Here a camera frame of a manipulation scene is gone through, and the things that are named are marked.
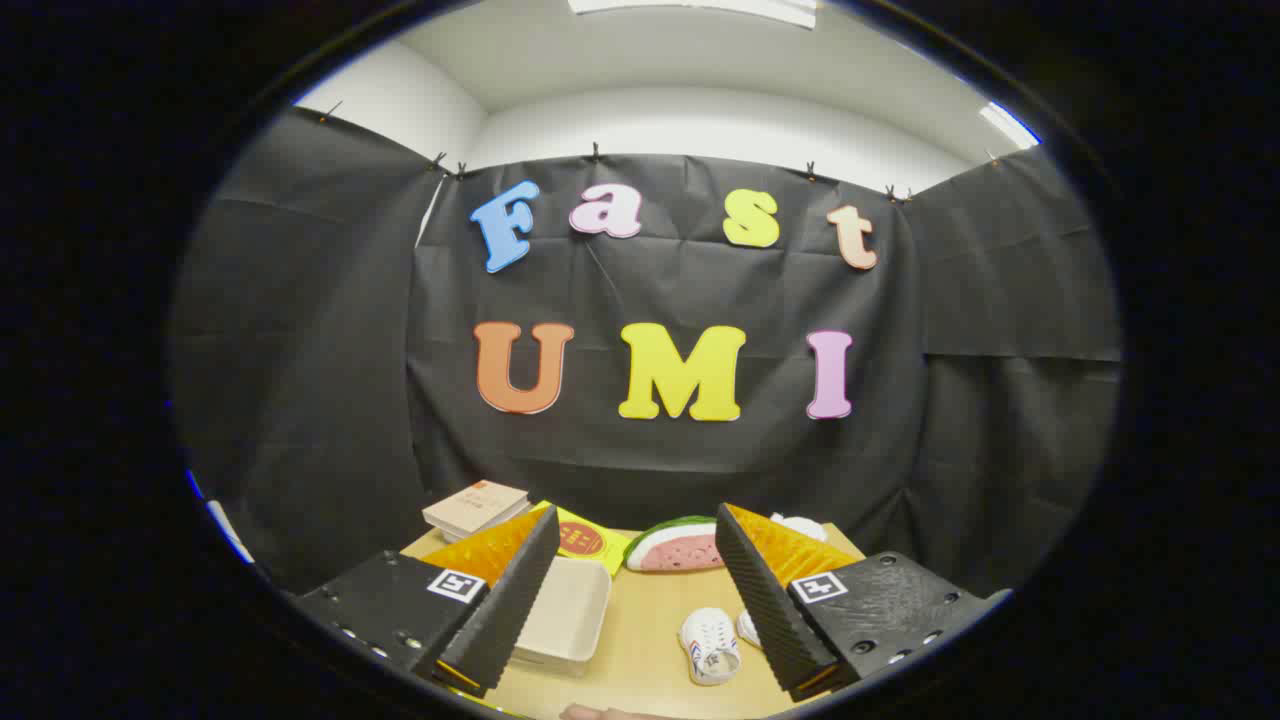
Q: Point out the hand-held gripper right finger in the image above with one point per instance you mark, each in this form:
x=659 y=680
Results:
x=765 y=610

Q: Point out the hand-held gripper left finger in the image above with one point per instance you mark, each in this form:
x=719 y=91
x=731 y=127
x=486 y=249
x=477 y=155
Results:
x=500 y=620

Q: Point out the white striped canvas shoe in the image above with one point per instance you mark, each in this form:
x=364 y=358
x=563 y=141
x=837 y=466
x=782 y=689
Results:
x=710 y=645
x=748 y=628

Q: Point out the beige fabric storage box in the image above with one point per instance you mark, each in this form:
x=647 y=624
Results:
x=565 y=610

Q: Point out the white plush toy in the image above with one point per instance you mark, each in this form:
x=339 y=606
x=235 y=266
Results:
x=805 y=527

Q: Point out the watermelon slice plush toy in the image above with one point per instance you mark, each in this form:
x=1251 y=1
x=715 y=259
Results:
x=680 y=548

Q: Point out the yellow book with red circle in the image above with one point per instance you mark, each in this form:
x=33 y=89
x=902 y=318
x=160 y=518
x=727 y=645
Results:
x=585 y=540

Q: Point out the tan cover book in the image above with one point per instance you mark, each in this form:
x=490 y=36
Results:
x=475 y=505

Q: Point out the ceiling light panel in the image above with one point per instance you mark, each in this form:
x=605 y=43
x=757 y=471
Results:
x=700 y=8
x=1008 y=124

